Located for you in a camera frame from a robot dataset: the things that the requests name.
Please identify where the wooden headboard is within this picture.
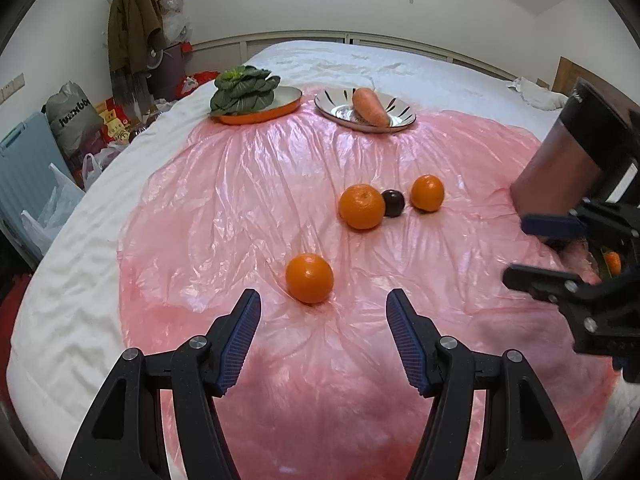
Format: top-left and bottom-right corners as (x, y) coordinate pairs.
(554, 56), (593, 96)

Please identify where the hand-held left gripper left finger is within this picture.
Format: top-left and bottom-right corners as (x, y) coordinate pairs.
(61, 288), (262, 480)

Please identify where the white pillow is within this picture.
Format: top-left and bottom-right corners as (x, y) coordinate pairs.
(507, 76), (571, 111)

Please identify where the light blue suitcase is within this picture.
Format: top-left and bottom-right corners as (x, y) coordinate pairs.
(0, 111), (81, 261)

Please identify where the dark purple bin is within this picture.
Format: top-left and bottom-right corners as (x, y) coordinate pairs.
(150, 42), (185, 101)

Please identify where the dark purple plum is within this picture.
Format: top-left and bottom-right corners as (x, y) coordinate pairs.
(381, 189), (406, 219)

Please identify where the pink plastic sheet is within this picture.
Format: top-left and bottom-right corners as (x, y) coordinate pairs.
(116, 105), (621, 480)

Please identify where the orange-rimmed plate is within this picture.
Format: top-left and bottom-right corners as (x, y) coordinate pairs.
(210, 86), (304, 126)

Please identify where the red bag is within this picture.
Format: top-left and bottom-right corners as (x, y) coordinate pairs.
(177, 71), (218, 98)

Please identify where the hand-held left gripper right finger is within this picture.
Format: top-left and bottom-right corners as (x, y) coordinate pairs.
(385, 288), (583, 480)

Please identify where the wall switch panel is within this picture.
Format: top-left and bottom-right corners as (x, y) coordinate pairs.
(0, 74), (25, 101)

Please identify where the yellow and red box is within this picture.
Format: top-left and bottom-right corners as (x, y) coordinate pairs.
(95, 100), (131, 143)

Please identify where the carrot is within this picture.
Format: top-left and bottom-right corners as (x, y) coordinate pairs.
(352, 87), (392, 127)

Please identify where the white plastic bag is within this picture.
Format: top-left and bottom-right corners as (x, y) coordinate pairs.
(81, 152), (126, 191)

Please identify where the green bok choy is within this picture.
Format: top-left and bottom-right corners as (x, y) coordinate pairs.
(210, 65), (282, 115)

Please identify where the grey plaid scarf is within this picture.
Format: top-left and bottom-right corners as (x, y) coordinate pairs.
(112, 67), (151, 108)

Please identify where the silver patterned plate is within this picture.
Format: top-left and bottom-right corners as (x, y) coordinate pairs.
(314, 89), (417, 134)

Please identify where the clear plastic bag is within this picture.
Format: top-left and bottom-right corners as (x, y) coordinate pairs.
(21, 162), (86, 256)

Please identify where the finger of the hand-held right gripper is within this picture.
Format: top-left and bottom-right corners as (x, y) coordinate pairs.
(520, 199), (640, 242)
(502, 264), (608, 311)

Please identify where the olive green coat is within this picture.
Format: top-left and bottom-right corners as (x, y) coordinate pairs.
(107, 0), (163, 73)

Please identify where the grey printed bag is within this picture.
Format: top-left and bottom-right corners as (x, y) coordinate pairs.
(45, 81), (103, 158)

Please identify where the pile of clear plastic bags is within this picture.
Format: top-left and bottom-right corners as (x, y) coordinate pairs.
(160, 0), (193, 43)

